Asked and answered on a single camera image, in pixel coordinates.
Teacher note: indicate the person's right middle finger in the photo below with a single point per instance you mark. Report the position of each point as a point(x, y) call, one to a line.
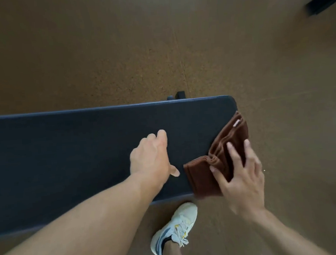
point(250, 153)

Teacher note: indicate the white sneaker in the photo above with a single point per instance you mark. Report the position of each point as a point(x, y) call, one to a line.
point(177, 226)

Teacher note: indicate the person's left forearm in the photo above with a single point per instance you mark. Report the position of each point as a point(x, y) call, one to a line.
point(85, 223)

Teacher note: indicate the person's left thumb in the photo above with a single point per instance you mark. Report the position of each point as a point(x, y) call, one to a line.
point(174, 171)

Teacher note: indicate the person's right hand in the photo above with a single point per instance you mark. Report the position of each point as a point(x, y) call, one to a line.
point(243, 184)

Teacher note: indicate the black table leg foot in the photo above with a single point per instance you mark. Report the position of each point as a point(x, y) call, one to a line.
point(178, 95)

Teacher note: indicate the person's right forearm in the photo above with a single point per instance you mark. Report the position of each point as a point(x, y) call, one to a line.
point(281, 235)

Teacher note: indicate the person's right thumb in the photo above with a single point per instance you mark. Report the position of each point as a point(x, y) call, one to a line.
point(218, 175)

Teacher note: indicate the person's left hand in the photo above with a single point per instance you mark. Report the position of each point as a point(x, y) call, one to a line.
point(148, 159)

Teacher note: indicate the person's left middle finger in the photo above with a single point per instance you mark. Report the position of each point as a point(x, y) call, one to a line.
point(151, 137)

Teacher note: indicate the brown towel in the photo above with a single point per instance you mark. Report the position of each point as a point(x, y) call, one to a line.
point(209, 169)

